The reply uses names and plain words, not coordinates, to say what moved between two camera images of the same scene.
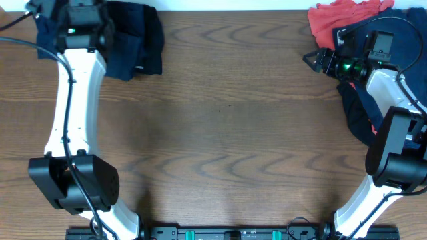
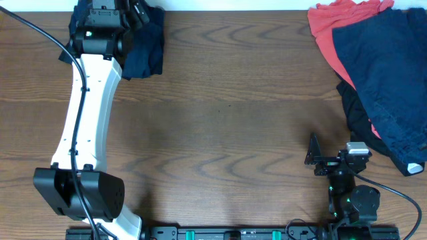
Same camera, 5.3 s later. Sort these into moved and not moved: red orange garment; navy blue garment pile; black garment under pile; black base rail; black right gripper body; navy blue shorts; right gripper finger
Moved: right gripper finger; navy blue shorts; black right gripper body
Not moved: red orange garment; black garment under pile; black base rail; navy blue garment pile
